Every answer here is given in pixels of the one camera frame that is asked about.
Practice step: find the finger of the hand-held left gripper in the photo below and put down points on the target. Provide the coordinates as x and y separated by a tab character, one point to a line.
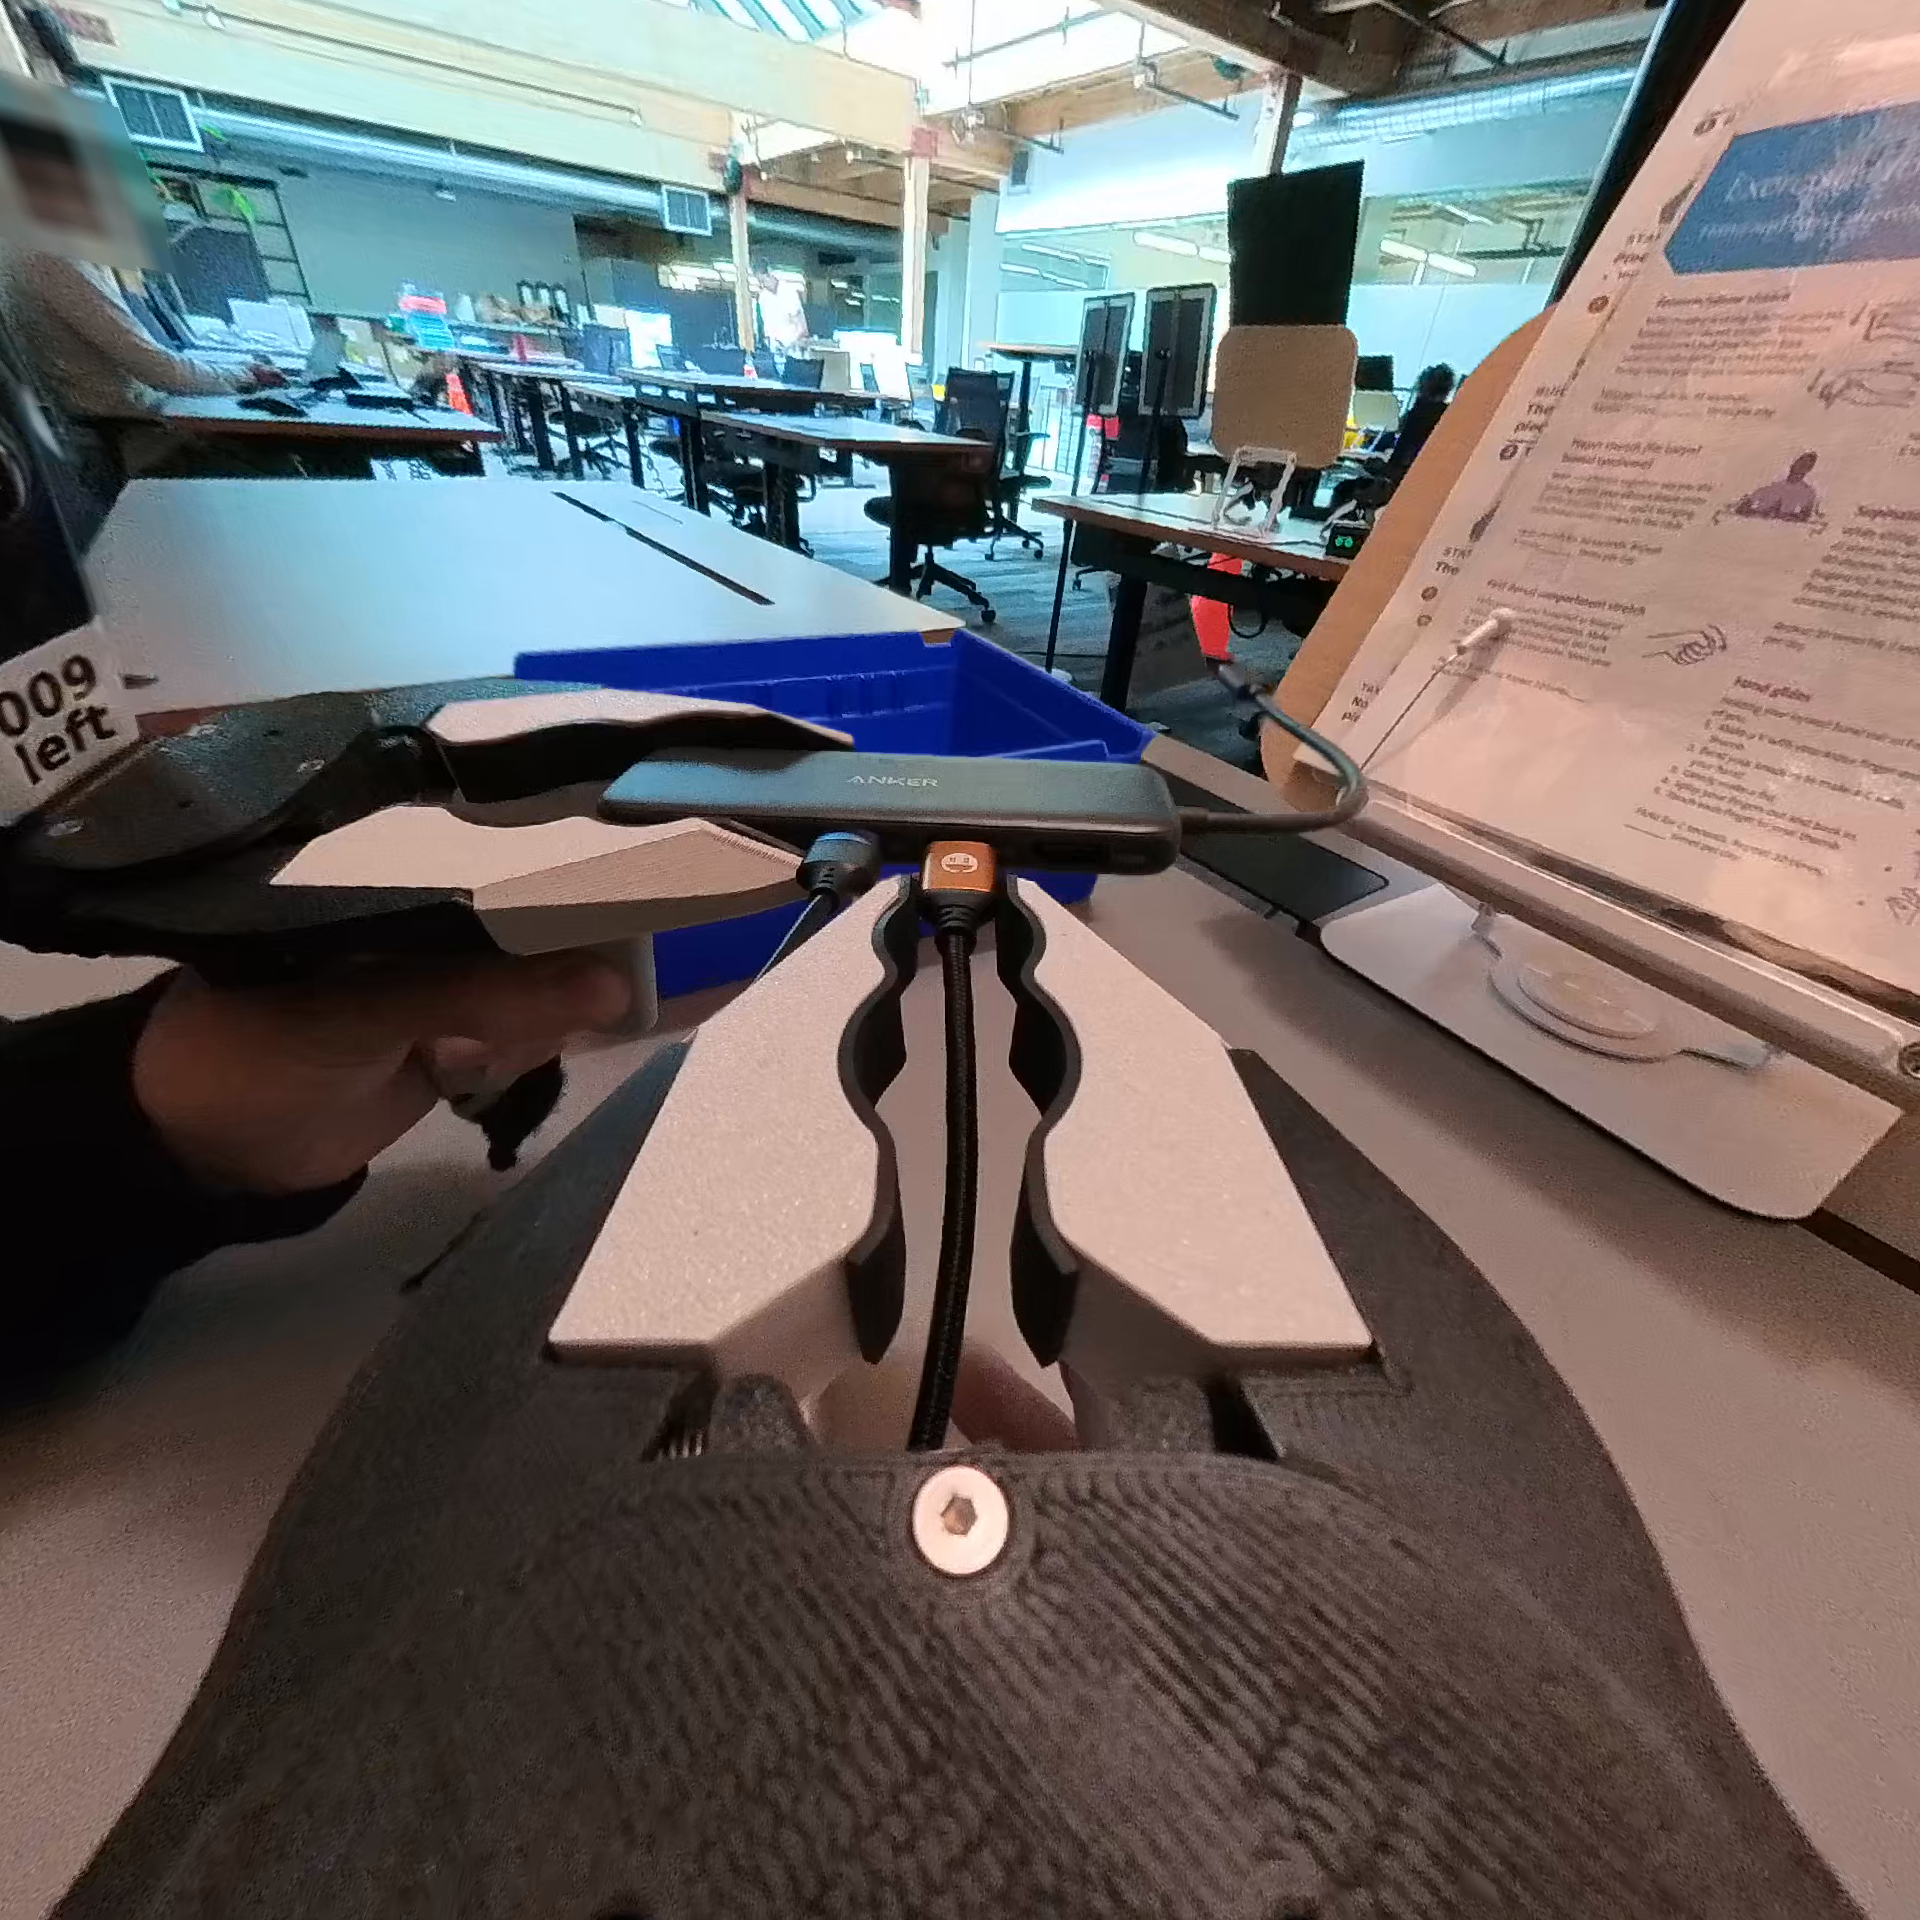
599	721
495	861

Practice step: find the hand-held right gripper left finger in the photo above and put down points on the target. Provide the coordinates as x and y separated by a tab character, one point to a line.
721	1200

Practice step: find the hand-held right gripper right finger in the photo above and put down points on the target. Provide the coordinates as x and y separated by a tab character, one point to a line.
1201	1213

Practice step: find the black USB plug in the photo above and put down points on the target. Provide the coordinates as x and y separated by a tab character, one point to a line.
840	866

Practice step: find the blue plastic bin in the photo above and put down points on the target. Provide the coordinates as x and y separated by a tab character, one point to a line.
902	698

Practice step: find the black usb hub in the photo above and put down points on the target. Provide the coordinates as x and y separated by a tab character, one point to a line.
902	802

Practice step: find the person's left forearm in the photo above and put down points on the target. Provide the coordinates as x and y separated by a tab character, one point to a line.
89	1231

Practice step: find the person's left hand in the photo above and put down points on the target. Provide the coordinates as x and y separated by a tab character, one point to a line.
301	1065

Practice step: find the wooden document stand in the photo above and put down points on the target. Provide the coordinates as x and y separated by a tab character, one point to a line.
1651	1108

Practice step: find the black office chair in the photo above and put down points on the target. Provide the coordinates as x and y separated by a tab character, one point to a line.
960	420

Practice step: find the orange traffic cone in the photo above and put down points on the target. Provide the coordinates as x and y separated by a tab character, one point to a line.
1219	615

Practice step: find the wooden top desk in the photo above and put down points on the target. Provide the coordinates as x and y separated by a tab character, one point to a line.
1170	523

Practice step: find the black standing panel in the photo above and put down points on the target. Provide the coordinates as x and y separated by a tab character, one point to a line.
1177	348
1103	352

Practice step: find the laminated exercise sheet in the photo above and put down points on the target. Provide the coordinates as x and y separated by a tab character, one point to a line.
1725	675

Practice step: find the cork board document stand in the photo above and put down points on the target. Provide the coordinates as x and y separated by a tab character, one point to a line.
1283	399

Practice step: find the black pole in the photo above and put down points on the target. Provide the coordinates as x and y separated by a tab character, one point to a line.
1664	135

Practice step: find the white instruction sheet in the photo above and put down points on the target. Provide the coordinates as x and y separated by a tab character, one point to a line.
1800	59

